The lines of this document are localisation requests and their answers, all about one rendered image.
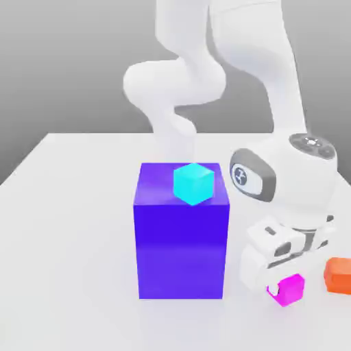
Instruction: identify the large purple box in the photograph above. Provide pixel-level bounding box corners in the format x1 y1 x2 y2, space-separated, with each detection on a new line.
132 162 230 300

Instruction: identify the small magenta cube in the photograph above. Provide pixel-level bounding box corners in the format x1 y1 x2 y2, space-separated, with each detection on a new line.
267 273 306 308

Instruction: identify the small orange cube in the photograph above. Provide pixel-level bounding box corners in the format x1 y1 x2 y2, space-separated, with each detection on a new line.
323 256 351 296

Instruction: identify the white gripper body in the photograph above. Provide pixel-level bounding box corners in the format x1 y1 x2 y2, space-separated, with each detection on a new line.
239 243 309 293

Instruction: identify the small cyan cube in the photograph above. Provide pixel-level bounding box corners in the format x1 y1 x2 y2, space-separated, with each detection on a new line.
173 162 215 207

